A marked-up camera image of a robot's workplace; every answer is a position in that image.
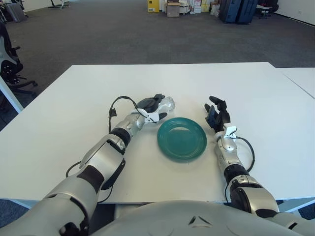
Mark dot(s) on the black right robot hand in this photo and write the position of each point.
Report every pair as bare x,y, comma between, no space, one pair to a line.
219,119

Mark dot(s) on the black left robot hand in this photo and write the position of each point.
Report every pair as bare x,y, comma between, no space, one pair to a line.
148,104

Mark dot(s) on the clear plastic bottle blue cap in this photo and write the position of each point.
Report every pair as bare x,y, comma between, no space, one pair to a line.
168,104

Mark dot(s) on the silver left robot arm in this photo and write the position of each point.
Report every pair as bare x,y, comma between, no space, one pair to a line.
103,157

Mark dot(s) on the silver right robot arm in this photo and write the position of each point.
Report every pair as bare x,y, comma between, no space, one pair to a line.
253,194

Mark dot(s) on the teal green plate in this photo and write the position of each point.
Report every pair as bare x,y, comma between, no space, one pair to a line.
182,140

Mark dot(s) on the brown cardboard box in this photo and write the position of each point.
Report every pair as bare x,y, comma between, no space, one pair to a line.
173,10

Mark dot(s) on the yellow box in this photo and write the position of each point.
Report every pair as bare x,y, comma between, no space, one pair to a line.
152,6

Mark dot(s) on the grey robot torso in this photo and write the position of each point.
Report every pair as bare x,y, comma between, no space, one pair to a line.
184,218

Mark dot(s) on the blue suitcase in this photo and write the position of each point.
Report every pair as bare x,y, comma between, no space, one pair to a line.
229,12

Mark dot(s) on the stack of white boxes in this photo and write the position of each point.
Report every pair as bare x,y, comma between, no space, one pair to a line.
195,6

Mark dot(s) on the white plastic bag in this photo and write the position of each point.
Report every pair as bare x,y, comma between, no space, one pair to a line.
214,10

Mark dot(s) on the dark navy suitcase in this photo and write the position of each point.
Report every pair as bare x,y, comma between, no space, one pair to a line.
247,12

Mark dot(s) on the black chair with white seat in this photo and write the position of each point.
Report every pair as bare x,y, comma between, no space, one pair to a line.
267,9

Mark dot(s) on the black stand base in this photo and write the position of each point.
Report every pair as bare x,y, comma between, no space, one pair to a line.
59,5

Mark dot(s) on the black office chair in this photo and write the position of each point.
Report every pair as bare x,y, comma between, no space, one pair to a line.
9,68

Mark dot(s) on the grey hard case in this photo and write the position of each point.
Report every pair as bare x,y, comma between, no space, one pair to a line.
14,12

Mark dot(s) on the white table leg frame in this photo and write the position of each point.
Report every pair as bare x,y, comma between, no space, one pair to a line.
297,204
17,202

